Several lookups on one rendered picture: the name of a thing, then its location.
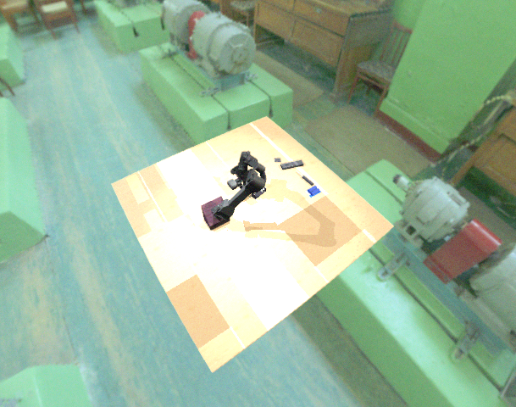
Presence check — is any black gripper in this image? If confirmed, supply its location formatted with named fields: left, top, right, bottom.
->
left=227, top=168, right=258, bottom=190

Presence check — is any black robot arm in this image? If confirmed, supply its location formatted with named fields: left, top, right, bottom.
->
left=211, top=150, right=267, bottom=221

